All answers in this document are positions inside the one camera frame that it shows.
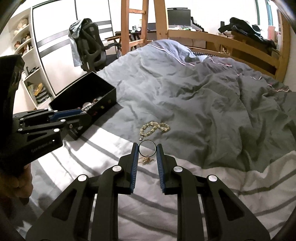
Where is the gold chain jewelry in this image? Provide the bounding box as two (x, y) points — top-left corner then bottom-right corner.
(138, 157), (155, 165)

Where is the black office chair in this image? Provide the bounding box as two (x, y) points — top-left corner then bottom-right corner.
(75, 19), (121, 72)

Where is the left hand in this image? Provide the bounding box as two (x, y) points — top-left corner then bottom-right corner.
(1, 164), (33, 200)

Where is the black jewelry box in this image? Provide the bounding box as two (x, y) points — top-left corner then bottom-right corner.
(49, 72), (116, 140)

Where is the blue garment on chair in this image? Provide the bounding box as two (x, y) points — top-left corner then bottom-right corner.
(68, 20), (83, 67)

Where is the white sliding wardrobe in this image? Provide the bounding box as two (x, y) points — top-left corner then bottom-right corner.
(32, 1), (113, 96)

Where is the white pearl bead bracelet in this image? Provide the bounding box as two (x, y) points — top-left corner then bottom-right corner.
(81, 97), (102, 112)

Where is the wooden folding table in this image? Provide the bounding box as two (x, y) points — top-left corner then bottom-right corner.
(105, 33), (133, 56)

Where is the black clothes pile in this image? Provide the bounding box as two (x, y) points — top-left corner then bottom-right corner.
(218, 17), (276, 49)

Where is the wooden bed frame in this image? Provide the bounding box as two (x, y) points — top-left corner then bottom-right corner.
(121, 1), (290, 82)

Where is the white bookshelf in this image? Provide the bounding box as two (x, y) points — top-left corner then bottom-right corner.
(8, 8), (55, 113)

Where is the grey striped duvet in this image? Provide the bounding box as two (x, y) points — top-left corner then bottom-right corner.
(15, 40), (295, 237)

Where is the pale yellow crystal bracelet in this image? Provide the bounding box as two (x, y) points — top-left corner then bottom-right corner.
(138, 121), (171, 141)

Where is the black ring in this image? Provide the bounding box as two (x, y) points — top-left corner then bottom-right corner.
(138, 140), (157, 157)

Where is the black computer monitor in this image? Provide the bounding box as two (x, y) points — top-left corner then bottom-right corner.
(167, 8), (191, 26)

